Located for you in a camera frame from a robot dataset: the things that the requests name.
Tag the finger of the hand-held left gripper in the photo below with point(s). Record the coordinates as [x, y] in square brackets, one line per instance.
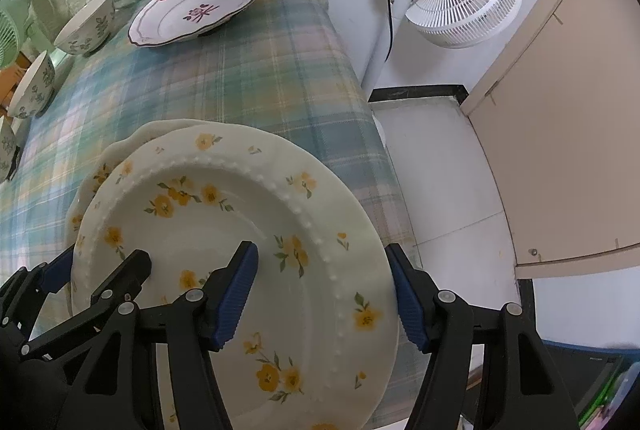
[132, 265]
[55, 271]

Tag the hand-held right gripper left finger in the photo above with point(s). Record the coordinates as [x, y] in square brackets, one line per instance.
[235, 295]

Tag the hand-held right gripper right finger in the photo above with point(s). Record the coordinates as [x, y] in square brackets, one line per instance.
[407, 305]

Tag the beaded yellow flower plate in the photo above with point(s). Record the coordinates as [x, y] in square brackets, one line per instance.
[225, 220]

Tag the scalloped yellow flower plate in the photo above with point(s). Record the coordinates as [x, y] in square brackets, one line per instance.
[100, 165]

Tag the white green floral bowl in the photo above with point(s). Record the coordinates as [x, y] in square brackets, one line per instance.
[6, 150]
[85, 27]
[32, 85]

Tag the wooden furniture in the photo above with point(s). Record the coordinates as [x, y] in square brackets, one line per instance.
[7, 82]

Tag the plaid tablecloth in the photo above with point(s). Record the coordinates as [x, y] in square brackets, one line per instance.
[250, 75]

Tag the beige cabinet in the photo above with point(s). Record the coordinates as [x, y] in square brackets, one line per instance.
[575, 135]

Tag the green desk fan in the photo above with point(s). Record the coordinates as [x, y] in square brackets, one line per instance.
[7, 35]

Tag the pink flower plate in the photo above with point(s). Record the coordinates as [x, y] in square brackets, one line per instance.
[175, 17]

